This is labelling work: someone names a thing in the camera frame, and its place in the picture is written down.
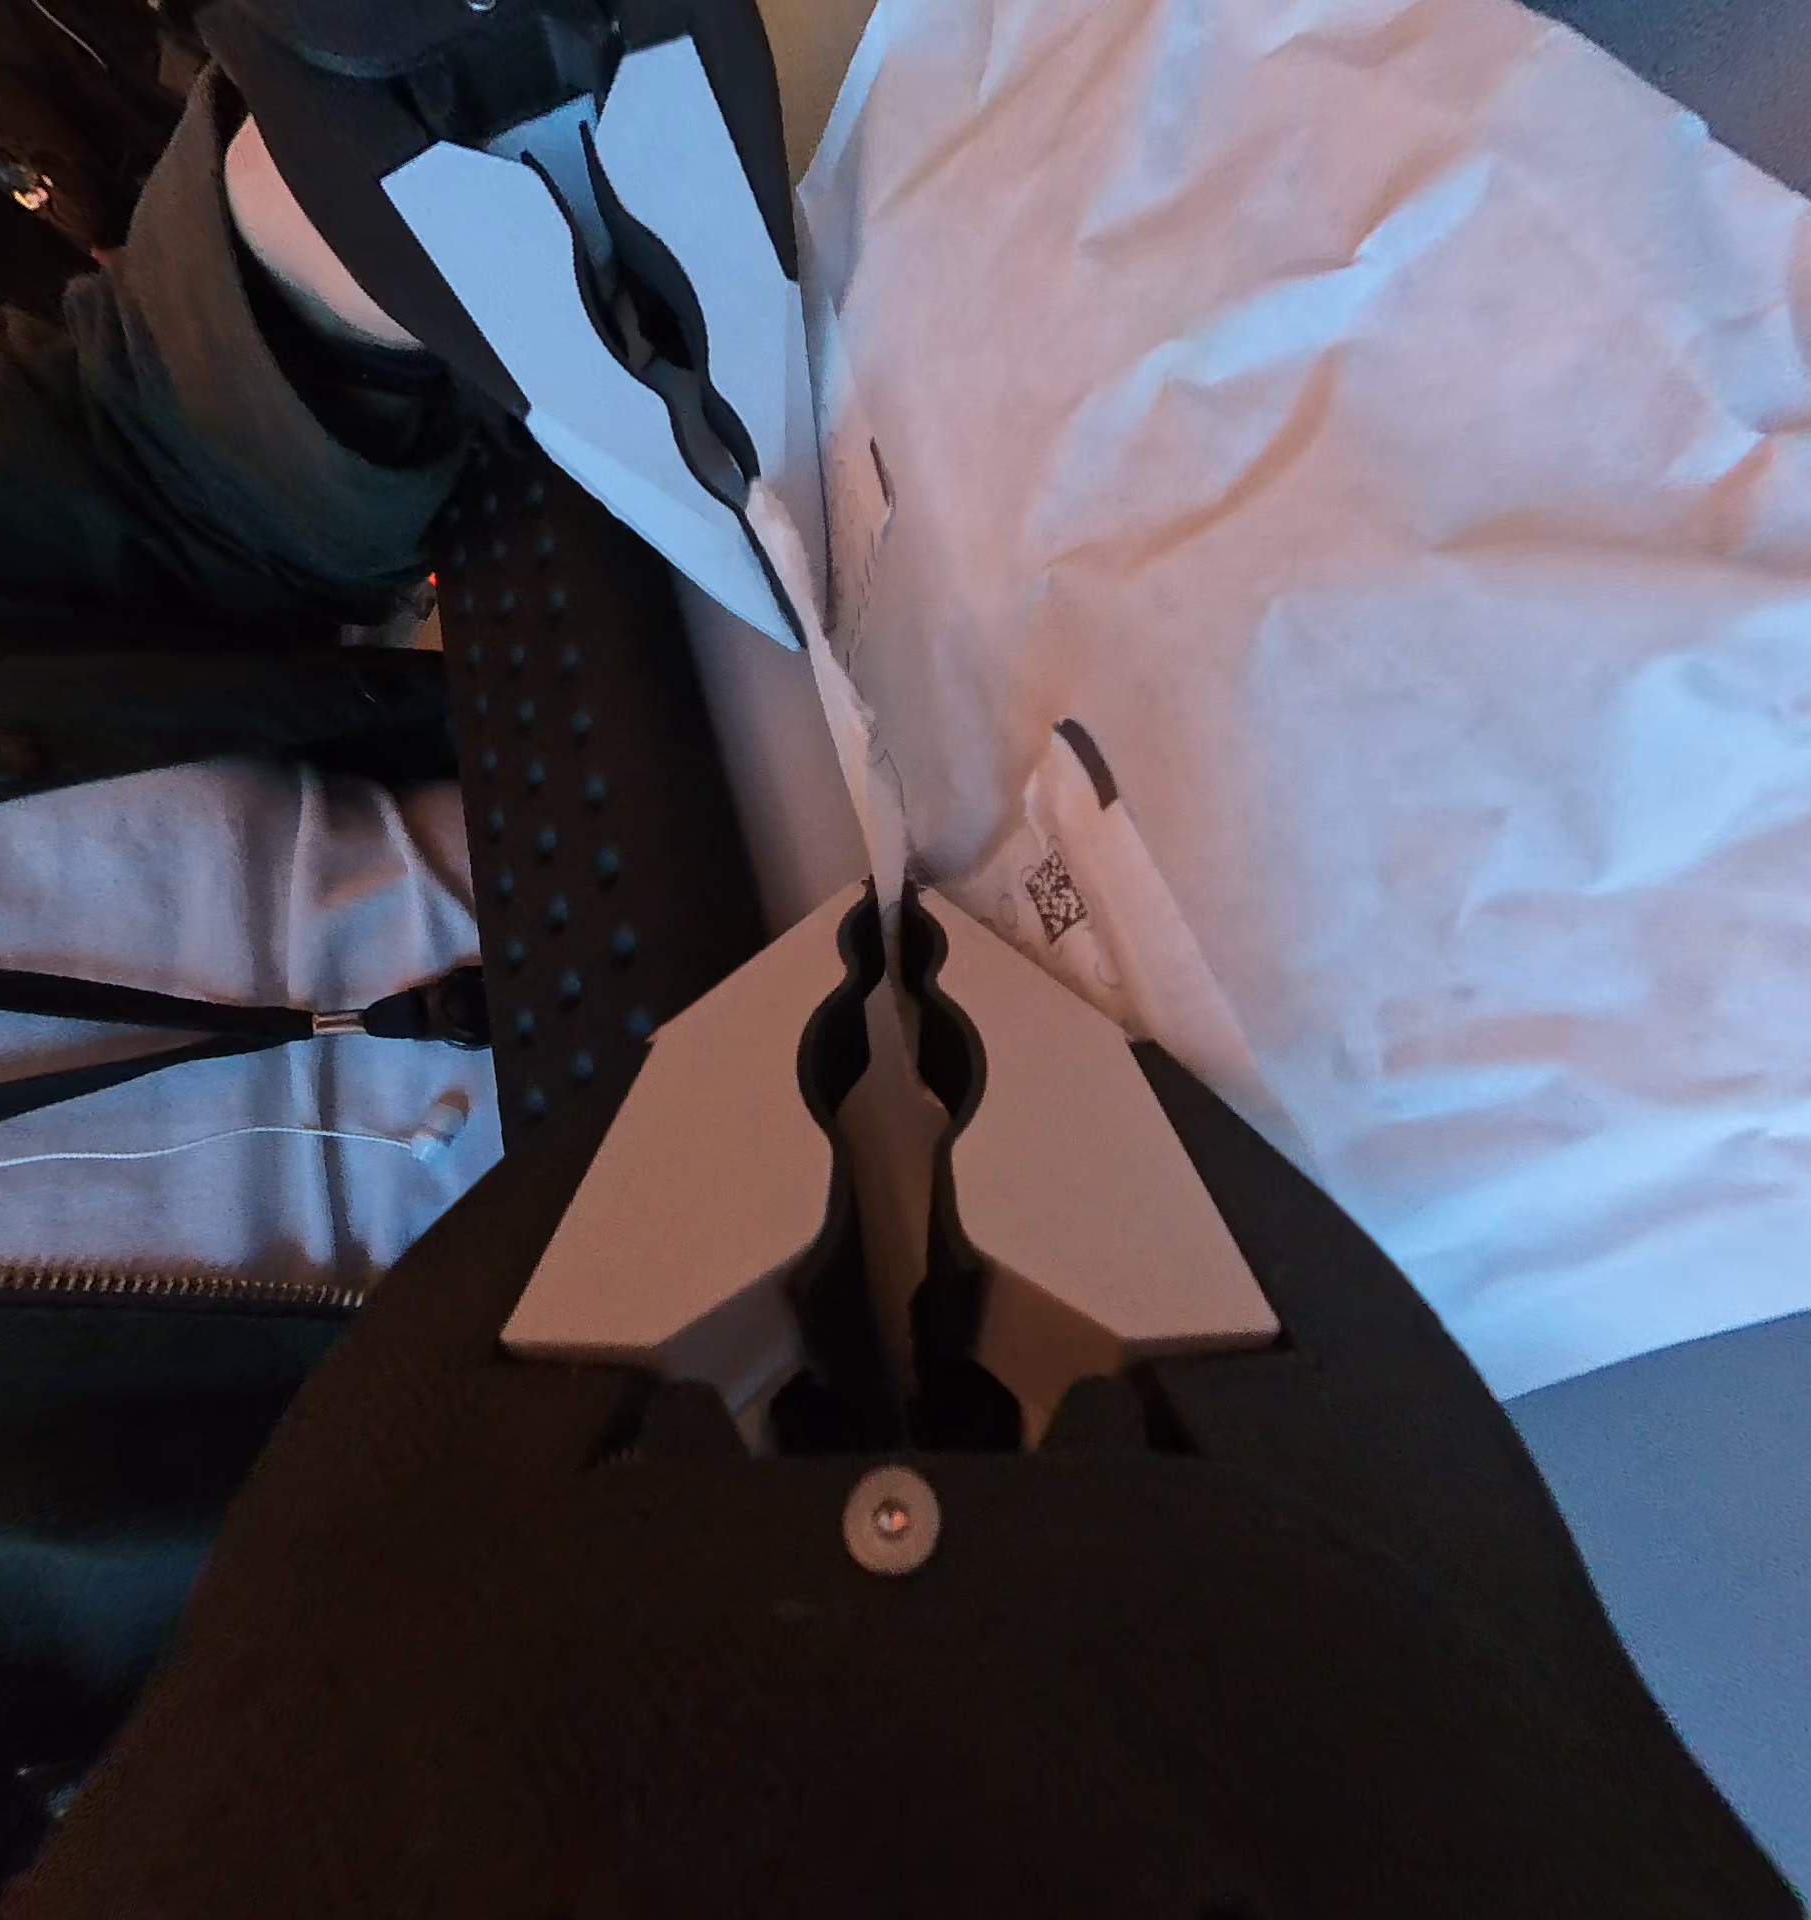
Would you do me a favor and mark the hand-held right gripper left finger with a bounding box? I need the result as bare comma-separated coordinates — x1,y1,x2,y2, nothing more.
500,884,900,1457

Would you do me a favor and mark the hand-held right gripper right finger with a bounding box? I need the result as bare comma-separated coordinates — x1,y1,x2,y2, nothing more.
898,886,1282,1457

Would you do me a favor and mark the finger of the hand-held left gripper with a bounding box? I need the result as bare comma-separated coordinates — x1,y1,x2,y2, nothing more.
380,143,809,656
582,38,829,505

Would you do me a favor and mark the large white paper bag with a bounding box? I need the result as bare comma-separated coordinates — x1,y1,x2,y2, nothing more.
666,0,1811,1405

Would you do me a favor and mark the black perforated chair armrest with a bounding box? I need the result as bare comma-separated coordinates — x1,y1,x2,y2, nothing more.
432,442,770,1164

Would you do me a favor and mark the person's light grey clothing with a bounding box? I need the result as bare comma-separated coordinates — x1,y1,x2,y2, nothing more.
0,757,505,1307

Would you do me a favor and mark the person's dark zip jacket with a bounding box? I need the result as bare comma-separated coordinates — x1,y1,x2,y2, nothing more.
0,593,464,1920

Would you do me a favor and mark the thin white cord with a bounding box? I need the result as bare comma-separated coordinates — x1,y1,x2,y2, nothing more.
0,1092,476,1179

